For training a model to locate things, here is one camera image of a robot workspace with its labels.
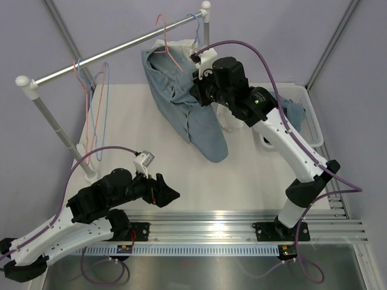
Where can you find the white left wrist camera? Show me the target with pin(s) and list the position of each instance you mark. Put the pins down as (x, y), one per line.
(142, 161)

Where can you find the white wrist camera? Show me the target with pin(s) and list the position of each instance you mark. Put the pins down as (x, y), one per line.
(142, 161)
(205, 61)

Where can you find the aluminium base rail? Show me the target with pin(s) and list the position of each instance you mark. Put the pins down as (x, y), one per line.
(235, 227)

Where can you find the blue denim jeans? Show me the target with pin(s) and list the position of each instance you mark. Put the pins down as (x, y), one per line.
(170, 78)

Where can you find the blue hanger with white shirt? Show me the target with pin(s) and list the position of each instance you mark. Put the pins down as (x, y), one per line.
(197, 43)

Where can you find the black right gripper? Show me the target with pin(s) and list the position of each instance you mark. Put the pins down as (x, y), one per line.
(198, 89)

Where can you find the silver clothes rack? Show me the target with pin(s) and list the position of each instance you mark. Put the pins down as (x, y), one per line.
(30, 86)

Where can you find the white slotted cable duct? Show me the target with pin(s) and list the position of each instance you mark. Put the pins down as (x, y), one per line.
(184, 250)

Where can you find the white plastic basket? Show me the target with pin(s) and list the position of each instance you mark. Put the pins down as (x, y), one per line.
(310, 129)

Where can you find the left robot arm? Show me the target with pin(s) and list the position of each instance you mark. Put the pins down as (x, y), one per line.
(90, 216)

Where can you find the pink wire hanger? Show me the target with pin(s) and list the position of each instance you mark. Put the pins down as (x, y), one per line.
(89, 118)

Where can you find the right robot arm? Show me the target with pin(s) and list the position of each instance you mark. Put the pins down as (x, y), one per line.
(260, 111)

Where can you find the blue hanger with denim shirt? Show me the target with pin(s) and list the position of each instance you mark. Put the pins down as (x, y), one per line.
(104, 73)

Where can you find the white shirt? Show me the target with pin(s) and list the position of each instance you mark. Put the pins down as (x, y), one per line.
(225, 119)

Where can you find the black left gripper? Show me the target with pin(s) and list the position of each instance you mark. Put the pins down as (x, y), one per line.
(158, 191)

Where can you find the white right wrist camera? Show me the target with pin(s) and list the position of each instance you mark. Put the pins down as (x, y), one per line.
(205, 61)

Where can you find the pink hanger with jeans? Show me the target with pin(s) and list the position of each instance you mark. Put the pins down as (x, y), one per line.
(166, 39)

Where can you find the light blue denim shirt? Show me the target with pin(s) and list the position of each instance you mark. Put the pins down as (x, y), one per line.
(294, 112)

